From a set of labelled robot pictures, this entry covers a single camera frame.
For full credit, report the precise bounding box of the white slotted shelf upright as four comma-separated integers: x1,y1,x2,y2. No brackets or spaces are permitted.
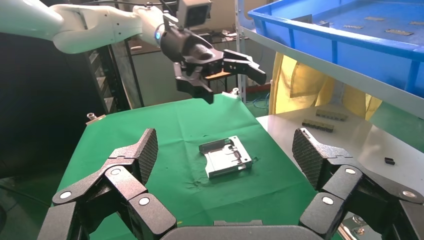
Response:
234,0,248,104

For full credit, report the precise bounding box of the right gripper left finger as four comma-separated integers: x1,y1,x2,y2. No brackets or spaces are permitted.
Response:
36,128,178,240

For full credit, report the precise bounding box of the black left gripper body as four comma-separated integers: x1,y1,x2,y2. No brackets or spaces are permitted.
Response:
160,28,225,79

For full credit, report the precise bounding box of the white shelf board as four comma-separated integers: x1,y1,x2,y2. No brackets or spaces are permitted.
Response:
237,25,424,121

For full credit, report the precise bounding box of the blue cable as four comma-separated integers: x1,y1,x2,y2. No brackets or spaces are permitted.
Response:
246,94,271,110

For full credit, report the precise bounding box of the grey connector strip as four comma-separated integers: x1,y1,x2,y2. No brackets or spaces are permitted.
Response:
315,109,349,122
302,119,335,133

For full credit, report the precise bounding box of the orange top stool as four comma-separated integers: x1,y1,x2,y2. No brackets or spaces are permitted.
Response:
203,70,233,94

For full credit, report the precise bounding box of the green table cloth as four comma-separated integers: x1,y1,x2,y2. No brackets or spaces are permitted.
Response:
52,92,344,240

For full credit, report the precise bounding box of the black metal rack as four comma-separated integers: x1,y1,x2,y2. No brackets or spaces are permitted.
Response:
84,41,147,115

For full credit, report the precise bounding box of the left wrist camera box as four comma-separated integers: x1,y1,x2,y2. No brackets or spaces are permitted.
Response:
176,0,213,31

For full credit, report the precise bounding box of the blue plastic bin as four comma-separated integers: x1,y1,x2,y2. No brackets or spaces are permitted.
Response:
247,0,424,100

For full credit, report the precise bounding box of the bent sheet metal bracket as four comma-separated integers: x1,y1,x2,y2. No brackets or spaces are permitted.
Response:
198,135,254,180
292,13,315,25

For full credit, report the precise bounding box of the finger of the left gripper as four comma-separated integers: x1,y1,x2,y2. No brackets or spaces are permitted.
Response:
223,49,268,86
173,62,215,106

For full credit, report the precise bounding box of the yellow woven bag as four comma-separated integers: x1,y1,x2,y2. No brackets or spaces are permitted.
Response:
268,51,384,122

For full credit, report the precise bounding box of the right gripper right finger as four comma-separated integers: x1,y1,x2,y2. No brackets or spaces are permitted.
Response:
292,127,424,240

